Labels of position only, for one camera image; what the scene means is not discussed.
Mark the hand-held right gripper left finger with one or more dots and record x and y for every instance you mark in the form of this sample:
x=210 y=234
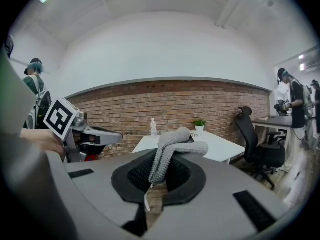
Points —
x=95 y=184

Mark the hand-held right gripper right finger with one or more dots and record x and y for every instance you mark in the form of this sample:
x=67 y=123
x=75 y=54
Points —
x=220 y=184

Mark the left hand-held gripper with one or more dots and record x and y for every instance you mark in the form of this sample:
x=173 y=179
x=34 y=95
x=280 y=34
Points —
x=60 y=116

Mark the grey knitted cloth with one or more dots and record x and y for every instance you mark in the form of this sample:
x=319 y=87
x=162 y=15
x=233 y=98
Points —
x=175 y=140

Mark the person's left forearm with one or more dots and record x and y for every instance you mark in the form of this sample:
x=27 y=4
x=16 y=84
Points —
x=40 y=139

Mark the red box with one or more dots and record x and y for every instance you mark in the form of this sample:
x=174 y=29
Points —
x=92 y=158

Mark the clear plastic water bottle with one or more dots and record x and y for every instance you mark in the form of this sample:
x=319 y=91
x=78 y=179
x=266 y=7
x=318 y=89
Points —
x=153 y=127

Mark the folded newspaper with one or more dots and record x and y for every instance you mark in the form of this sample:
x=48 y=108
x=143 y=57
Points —
x=197 y=137

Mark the black office chair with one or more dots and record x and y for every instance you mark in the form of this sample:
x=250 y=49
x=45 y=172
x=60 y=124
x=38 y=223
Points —
x=260 y=146

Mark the small green potted plant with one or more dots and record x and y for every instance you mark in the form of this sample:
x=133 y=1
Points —
x=199 y=125

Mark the dark-topped desk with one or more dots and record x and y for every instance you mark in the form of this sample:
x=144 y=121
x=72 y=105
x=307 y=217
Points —
x=275 y=121

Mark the white ceiling conduit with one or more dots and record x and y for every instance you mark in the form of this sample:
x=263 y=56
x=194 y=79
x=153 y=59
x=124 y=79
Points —
x=228 y=6

